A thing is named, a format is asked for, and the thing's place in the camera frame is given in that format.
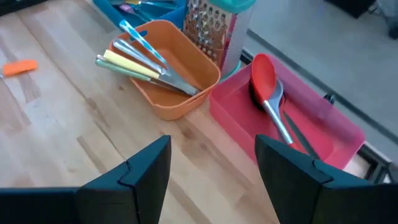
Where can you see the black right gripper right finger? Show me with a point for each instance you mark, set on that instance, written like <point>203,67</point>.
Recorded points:
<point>289,186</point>

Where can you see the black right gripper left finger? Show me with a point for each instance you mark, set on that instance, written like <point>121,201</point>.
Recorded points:
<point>140,193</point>

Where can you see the grey kitchen spatula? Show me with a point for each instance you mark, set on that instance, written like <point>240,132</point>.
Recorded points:
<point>301,135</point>

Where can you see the all-steel table knife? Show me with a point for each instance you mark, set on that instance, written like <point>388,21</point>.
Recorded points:
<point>136,54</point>

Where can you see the pink plastic bin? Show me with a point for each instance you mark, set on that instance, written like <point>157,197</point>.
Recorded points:
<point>236,124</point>

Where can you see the orange plastic bin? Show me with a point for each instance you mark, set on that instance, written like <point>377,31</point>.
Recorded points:
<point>174,105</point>

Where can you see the blue plastic bin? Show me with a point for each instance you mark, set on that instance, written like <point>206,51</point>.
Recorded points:
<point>174,18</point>

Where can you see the black background object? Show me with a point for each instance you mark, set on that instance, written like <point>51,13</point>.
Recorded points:
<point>348,6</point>

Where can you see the black table frame rail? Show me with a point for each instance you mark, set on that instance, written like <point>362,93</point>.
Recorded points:
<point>15,5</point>

